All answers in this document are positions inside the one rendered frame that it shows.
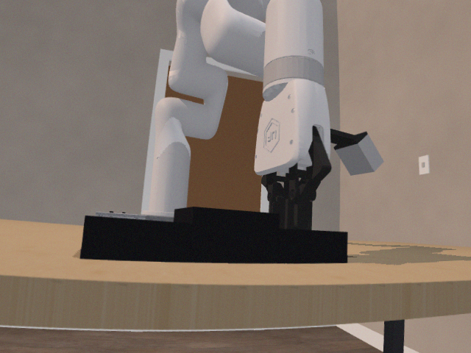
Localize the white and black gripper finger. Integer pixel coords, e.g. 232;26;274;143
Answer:
261;172;291;229
285;126;331;230

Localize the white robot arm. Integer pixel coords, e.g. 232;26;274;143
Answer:
142;0;384;217

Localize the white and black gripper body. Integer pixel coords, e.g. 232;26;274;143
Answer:
254;78;330;177

